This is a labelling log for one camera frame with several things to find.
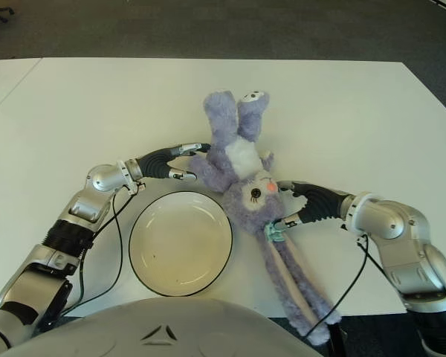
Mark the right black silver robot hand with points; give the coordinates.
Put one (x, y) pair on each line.
(319, 204)

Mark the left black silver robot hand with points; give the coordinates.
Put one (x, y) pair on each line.
(152, 163)

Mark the purple plush bunny doll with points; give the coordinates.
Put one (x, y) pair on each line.
(252, 208)

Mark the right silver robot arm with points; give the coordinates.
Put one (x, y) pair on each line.
(390, 223)

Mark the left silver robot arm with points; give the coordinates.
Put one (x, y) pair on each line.
(100, 182)

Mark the white plate black rim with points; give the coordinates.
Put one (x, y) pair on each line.
(178, 241)

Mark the silver robot torso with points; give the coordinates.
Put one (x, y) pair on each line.
(171, 334)

